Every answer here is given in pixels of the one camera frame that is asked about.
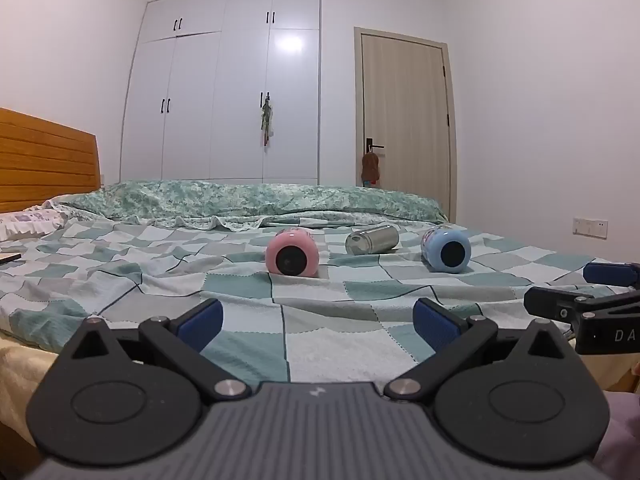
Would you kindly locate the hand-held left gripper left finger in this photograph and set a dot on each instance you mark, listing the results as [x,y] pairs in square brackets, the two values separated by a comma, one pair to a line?
[201,324]

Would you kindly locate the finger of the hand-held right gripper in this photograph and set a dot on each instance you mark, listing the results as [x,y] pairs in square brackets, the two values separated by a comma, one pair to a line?
[607,273]
[552,304]

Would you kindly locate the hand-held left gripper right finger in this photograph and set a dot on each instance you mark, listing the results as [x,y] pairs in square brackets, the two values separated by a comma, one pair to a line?
[436,326]

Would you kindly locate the stainless steel cup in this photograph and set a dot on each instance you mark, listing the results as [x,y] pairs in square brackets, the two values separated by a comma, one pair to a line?
[375,239]

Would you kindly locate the green checked blanket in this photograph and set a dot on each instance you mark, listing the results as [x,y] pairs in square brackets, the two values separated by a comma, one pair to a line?
[150,270]

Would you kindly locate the person's pink clothing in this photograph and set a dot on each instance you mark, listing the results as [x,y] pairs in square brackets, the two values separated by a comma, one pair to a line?
[622,435]

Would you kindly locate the green floral duvet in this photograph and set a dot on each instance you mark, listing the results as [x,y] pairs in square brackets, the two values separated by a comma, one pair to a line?
[250,202]

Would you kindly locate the yellow bed sheet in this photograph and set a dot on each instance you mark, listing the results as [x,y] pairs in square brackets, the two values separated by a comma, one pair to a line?
[20,375]

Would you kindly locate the floral pillow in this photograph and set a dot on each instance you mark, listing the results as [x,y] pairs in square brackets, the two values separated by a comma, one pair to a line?
[25,222]

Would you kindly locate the beige wooden door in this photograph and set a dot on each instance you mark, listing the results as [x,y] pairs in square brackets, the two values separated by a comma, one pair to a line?
[405,125]

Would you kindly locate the dark flat device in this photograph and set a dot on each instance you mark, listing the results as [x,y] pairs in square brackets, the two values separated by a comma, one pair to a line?
[7,259]

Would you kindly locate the green hanging ornament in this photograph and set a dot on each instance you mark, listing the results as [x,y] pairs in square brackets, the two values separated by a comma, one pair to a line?
[266,120]

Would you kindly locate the wooden headboard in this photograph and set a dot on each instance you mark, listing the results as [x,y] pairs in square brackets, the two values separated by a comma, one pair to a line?
[45,160]

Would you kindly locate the white wardrobe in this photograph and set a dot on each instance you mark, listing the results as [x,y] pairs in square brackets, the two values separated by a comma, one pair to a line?
[220,90]

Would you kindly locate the white wall socket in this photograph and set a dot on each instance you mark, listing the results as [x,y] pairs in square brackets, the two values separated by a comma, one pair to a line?
[590,227]

